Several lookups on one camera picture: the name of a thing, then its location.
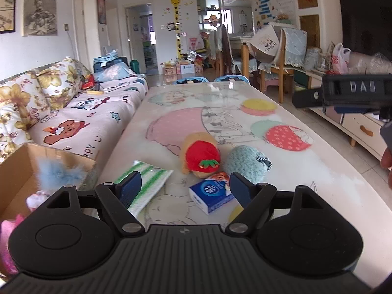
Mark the green bin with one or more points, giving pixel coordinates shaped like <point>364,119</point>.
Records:
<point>135,67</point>

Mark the white printed tote bag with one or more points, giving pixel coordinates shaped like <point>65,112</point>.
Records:
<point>266,43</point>

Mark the sketch portrait wall picture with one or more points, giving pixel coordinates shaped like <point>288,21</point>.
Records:
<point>39,14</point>

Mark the dark storage box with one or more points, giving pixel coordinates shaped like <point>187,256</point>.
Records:
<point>122,62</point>

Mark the blue tissue pack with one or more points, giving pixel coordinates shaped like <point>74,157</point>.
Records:
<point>208,197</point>

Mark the cartoon printed table cover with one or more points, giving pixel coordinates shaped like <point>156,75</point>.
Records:
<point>190,122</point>

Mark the clear plastic bag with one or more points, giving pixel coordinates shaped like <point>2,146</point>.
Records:
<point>381,64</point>

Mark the floral cushion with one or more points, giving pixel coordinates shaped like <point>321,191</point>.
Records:
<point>59,81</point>

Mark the flat yellow item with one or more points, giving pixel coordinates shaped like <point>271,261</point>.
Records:
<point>95,92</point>

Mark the light blue fluffy plush toy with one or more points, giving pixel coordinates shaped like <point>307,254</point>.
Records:
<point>58,174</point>

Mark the light blue folded quilt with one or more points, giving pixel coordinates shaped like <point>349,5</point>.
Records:
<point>113,72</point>

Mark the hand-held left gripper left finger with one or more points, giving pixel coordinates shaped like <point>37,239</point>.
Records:
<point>130,190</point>

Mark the dark framed portrait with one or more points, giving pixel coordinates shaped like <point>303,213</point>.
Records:
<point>101,10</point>

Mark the green striped white cloth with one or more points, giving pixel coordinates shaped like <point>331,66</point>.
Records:
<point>147,177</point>

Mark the brown cardboard box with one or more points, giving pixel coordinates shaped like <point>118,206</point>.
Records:
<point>18,171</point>

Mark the black television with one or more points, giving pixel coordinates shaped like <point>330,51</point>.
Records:
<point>367,18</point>

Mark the monkey wall sticker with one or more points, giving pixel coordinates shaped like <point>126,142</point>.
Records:
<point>168,26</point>

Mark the wooden chair lace cover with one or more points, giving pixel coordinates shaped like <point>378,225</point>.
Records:
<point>292,49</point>

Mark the black framed wall picture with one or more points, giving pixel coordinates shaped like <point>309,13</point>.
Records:
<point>6,12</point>

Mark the pink stool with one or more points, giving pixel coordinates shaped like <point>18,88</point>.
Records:
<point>270,85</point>

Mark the white red plastic bag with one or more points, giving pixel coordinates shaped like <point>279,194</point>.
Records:
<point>340,58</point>

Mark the cardboard boxes on floor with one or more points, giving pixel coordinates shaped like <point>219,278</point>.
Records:
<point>179,68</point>

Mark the folded blue clothes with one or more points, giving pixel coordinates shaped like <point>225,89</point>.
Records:
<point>105,58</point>

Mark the small black device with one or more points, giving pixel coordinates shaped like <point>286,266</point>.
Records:
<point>97,86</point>

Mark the blue plastic stool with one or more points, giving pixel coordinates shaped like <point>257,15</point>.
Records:
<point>231,79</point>
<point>191,80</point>

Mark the teal knitted toy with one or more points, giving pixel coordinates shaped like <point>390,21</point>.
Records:
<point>245,162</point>

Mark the person's right hand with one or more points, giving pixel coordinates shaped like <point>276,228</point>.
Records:
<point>387,159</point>

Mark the yellow plush toy red hat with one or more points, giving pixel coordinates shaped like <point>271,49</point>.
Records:
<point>202,156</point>

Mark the wooden dining table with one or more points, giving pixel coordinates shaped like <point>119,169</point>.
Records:
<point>245,52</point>

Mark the floral fabric sofa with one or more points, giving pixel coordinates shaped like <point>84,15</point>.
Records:
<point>12,113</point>

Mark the chair with grey cover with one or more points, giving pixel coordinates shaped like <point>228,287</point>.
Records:
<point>225,46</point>

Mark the pink plush toy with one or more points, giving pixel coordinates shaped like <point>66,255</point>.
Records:
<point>7,245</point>

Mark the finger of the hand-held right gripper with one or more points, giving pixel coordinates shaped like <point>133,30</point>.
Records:
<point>307,98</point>

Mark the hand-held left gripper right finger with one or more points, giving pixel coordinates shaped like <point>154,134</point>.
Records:
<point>239,188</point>

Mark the red snack packet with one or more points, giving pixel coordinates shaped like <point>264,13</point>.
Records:
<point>88,81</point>

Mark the white plush toy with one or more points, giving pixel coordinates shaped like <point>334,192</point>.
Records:
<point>35,200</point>

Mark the cream television cabinet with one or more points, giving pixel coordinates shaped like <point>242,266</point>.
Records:
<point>361,128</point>

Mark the colourful wall board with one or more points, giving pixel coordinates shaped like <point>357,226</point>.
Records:
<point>272,1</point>

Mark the glass kettle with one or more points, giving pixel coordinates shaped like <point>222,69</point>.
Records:
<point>323,62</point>

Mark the pink cartoon blanket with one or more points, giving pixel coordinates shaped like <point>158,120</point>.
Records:
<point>79,119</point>

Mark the giraffe height chart sticker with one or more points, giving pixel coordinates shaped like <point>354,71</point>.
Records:
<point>176,27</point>

